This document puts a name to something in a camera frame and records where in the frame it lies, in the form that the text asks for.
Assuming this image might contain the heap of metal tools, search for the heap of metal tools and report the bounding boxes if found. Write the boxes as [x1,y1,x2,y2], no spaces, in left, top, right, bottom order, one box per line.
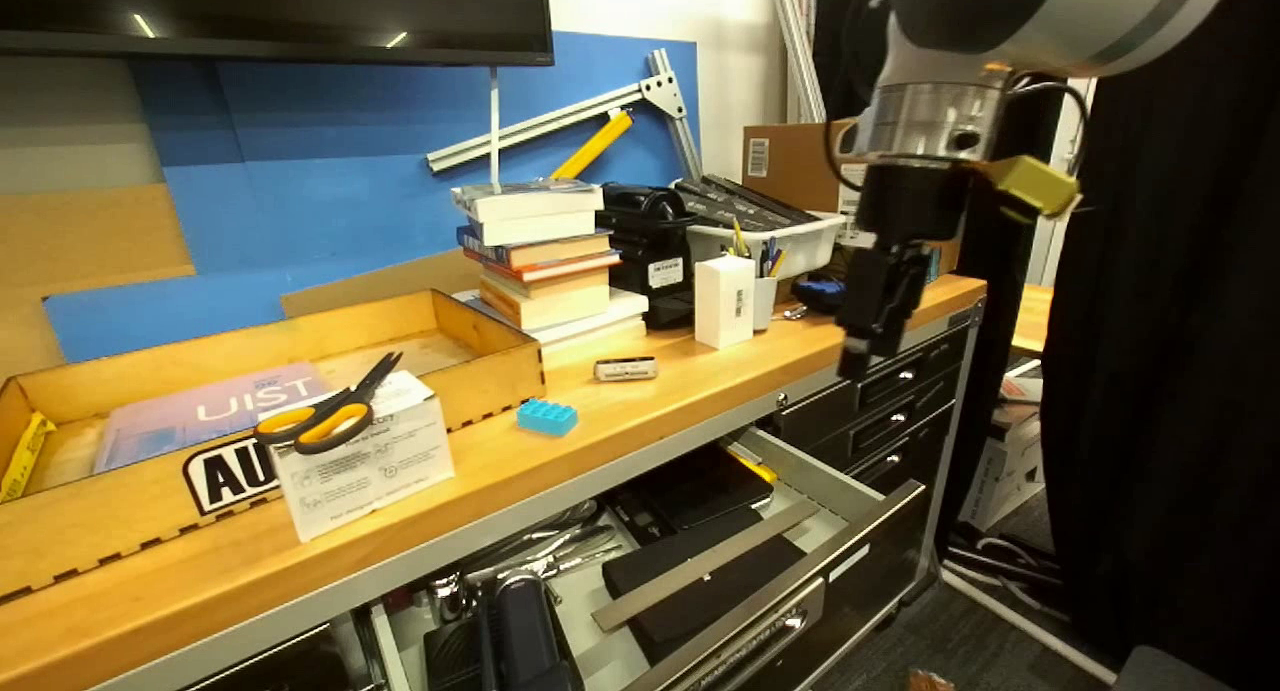
[425,499,626,622]

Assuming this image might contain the blue foam board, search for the blue foam board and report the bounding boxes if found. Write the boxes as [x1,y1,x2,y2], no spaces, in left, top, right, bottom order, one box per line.
[43,31,701,364]

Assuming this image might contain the bundle of pens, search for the bundle of pens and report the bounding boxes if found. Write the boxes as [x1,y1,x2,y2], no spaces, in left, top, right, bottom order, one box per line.
[730,218,789,279]

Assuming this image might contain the metal ruler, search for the metal ruler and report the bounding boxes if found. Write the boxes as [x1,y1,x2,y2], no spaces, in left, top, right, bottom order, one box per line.
[590,497,823,634]

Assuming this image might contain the yellow bar tool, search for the yellow bar tool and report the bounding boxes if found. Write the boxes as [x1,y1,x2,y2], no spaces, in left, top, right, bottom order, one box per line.
[550,109,636,182]

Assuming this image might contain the bundle of aluminium extrusions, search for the bundle of aluminium extrusions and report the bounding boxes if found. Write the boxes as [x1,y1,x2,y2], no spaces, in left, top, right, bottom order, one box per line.
[768,0,828,125]

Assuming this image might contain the blue and black tool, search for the blue and black tool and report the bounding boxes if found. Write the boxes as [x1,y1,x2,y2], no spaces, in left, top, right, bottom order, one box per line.
[792,274,849,316]

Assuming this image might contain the wooden table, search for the wooden table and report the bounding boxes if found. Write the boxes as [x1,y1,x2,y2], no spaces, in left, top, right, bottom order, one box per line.
[1009,283,1057,358]

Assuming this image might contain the black flat case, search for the black flat case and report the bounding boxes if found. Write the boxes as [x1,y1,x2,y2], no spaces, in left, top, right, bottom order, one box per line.
[601,505,808,665]

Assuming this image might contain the open drawer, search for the open drawer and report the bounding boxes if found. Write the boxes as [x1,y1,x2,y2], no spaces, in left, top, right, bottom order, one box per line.
[368,426,933,691]

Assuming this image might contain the dark blue power tool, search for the dark blue power tool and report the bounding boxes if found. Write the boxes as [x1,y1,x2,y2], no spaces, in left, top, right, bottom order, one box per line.
[477,569,585,691]

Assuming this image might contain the black notebook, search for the black notebook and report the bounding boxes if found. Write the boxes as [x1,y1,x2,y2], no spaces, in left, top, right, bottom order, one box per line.
[636,444,777,533]

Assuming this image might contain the heap of black bars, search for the heap of black bars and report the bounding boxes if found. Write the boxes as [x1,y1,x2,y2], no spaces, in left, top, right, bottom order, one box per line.
[676,174,823,232]

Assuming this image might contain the stack of books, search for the stack of books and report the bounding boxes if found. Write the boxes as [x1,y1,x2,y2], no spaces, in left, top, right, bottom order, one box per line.
[450,178,650,368]

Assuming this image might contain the aluminium extrusion bracket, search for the aluminium extrusion bracket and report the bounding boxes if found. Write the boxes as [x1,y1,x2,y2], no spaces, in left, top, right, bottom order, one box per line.
[427,49,704,182]

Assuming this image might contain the black label printer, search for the black label printer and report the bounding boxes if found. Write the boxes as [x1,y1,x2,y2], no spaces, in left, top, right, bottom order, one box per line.
[597,182,699,331]

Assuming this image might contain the yellow packet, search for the yellow packet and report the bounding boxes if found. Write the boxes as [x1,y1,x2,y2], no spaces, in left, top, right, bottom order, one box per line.
[0,411,57,504]

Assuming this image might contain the black and white sticker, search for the black and white sticker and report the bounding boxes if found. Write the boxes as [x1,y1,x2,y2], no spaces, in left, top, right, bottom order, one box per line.
[182,435,284,518]

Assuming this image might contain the black curtain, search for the black curtain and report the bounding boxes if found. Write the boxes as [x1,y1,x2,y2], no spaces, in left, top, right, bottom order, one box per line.
[1038,0,1280,691]

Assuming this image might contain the white carton box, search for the white carton box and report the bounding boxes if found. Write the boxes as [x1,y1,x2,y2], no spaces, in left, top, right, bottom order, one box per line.
[693,254,758,351]

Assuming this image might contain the white printed box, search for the white printed box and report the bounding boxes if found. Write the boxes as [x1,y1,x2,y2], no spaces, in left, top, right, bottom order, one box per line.
[268,370,457,544]

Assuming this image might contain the cardboard box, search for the cardboard box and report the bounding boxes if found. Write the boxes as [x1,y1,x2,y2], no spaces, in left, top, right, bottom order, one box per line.
[741,119,963,276]

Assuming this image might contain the drawer handle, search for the drawer handle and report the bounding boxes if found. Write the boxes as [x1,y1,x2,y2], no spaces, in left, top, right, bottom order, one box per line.
[688,579,828,691]

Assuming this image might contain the black monitor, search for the black monitor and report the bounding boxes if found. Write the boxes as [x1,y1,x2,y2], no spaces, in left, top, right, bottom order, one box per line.
[0,0,555,68]

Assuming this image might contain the black drawer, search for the black drawer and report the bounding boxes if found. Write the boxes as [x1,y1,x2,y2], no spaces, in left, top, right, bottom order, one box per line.
[848,366,964,464]
[850,403,957,500]
[853,326,971,414]

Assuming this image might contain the yellow handled scissors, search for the yellow handled scissors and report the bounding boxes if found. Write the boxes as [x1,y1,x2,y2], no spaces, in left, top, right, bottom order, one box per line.
[252,350,404,457]

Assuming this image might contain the white plastic bin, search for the white plastic bin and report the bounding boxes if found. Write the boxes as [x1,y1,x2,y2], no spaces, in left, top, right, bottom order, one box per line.
[672,176,848,281]

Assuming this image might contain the wooden tray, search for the wooden tray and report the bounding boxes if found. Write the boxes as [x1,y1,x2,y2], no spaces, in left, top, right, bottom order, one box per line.
[0,288,547,604]

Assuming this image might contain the small white label cartridge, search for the small white label cartridge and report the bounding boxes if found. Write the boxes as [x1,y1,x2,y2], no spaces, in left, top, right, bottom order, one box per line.
[593,356,660,383]

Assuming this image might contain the blue toy block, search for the blue toy block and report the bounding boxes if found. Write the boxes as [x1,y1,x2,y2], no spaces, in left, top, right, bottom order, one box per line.
[516,398,580,438]

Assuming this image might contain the stack of boxes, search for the stack of boxes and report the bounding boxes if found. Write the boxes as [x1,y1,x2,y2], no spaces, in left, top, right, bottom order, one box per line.
[958,359,1047,534]

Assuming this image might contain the purple booklet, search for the purple booklet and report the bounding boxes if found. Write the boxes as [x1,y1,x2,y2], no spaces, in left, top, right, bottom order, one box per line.
[93,361,334,475]

